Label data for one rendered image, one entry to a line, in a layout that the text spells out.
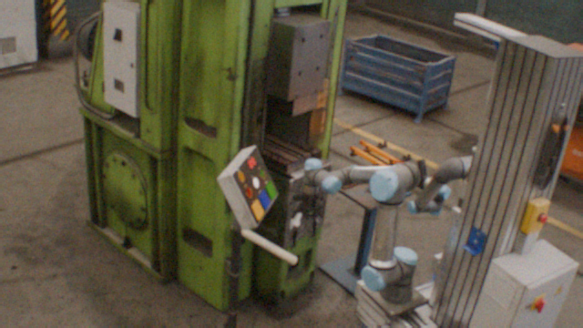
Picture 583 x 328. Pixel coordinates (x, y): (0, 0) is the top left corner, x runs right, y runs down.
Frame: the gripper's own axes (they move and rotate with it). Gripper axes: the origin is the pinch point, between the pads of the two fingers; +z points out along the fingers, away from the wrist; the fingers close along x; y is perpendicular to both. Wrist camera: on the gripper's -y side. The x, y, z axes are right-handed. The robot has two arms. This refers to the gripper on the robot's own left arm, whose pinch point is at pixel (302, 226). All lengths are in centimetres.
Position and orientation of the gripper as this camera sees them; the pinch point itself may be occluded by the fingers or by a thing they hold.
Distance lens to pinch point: 280.8
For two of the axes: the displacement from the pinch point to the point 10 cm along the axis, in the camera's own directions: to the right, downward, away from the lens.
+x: 8.6, -1.5, 4.9
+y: 5.0, 4.3, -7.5
